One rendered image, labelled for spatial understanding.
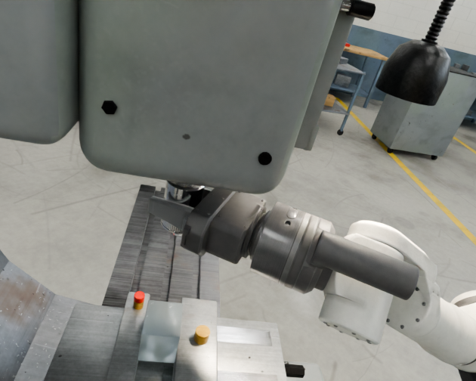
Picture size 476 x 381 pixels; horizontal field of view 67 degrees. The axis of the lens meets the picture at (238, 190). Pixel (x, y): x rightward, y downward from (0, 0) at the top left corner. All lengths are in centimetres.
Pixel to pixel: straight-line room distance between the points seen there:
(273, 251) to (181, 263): 48
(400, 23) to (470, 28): 135
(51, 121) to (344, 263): 28
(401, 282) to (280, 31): 24
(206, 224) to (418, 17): 755
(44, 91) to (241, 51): 14
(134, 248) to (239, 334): 34
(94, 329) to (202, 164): 40
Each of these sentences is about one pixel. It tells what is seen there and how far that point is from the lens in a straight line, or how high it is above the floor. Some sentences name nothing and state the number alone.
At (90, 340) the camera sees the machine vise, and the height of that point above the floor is 98.
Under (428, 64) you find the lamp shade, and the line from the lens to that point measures 45.
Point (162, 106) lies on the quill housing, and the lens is 29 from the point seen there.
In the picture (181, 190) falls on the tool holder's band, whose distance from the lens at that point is 42.
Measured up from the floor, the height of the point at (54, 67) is 141.
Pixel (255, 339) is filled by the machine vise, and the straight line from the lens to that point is 66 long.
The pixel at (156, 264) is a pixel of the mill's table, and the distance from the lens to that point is 83.
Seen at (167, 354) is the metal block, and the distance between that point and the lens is 57.
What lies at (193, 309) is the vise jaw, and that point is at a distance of 62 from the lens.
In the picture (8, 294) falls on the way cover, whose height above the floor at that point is 91.
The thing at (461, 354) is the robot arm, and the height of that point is 115.
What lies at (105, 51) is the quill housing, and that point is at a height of 142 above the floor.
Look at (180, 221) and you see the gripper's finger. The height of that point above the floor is 123.
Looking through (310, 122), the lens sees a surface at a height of 137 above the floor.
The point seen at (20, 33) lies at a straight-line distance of 29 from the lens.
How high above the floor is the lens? 149
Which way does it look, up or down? 30 degrees down
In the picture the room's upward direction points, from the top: 15 degrees clockwise
